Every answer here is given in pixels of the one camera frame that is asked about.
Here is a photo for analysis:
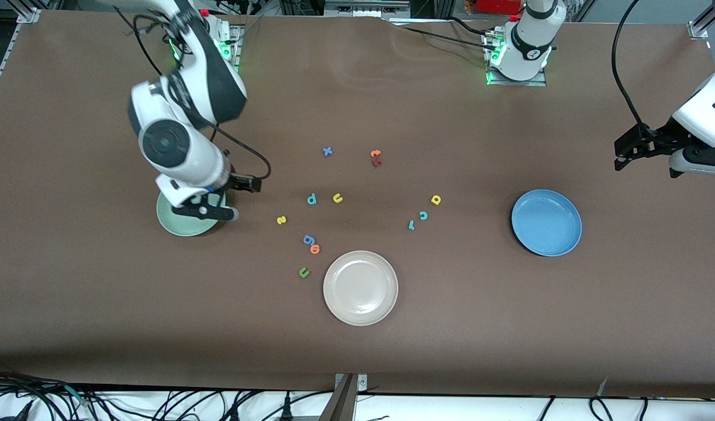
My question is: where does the light green plate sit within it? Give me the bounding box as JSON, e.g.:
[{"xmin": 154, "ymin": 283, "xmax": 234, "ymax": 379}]
[{"xmin": 156, "ymin": 188, "xmax": 227, "ymax": 237}]

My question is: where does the blue plate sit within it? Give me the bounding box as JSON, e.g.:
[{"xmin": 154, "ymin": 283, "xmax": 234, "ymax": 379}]
[{"xmin": 511, "ymin": 189, "xmax": 583, "ymax": 257}]

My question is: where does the beige plate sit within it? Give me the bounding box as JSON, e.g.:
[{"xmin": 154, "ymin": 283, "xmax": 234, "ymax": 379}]
[{"xmin": 323, "ymin": 250, "xmax": 399, "ymax": 326}]

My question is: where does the red box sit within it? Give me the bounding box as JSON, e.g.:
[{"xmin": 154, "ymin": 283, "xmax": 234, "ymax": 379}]
[{"xmin": 476, "ymin": 0, "xmax": 523, "ymax": 15}]

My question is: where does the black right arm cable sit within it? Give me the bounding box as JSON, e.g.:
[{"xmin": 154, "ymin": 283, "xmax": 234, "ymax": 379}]
[{"xmin": 113, "ymin": 6, "xmax": 272, "ymax": 181}]

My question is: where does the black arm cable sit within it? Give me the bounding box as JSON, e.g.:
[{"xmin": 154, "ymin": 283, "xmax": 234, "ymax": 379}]
[
  {"xmin": 113, "ymin": 6, "xmax": 272, "ymax": 181},
  {"xmin": 611, "ymin": 0, "xmax": 651, "ymax": 133}
]

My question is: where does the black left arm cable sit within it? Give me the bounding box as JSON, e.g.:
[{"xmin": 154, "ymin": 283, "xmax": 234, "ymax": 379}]
[{"xmin": 611, "ymin": 0, "xmax": 651, "ymax": 133}]

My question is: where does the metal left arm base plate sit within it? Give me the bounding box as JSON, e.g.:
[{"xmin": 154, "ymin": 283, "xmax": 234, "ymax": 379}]
[{"xmin": 485, "ymin": 29, "xmax": 548, "ymax": 87}]

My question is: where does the aluminium frame profile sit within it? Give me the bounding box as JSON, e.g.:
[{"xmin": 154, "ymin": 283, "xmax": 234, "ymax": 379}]
[
  {"xmin": 688, "ymin": 0, "xmax": 715, "ymax": 40},
  {"xmin": 0, "ymin": 9, "xmax": 42, "ymax": 115}
]

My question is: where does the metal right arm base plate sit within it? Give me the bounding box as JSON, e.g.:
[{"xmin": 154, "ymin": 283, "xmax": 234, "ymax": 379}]
[{"xmin": 217, "ymin": 23, "xmax": 241, "ymax": 74}]

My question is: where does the black cable on table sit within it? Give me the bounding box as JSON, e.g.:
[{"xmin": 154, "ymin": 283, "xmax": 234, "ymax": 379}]
[{"xmin": 386, "ymin": 16, "xmax": 498, "ymax": 50}]

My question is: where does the metal bracket at table edge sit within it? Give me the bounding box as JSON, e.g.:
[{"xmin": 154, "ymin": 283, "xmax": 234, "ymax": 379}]
[{"xmin": 319, "ymin": 373, "xmax": 368, "ymax": 421}]

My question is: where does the black looped cable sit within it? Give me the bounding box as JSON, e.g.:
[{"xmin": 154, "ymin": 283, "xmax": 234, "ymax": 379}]
[{"xmin": 589, "ymin": 396, "xmax": 615, "ymax": 421}]

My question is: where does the tangled black cable bundle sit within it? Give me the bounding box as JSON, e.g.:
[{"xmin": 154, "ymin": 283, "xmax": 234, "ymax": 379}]
[{"xmin": 0, "ymin": 367, "xmax": 103, "ymax": 421}]

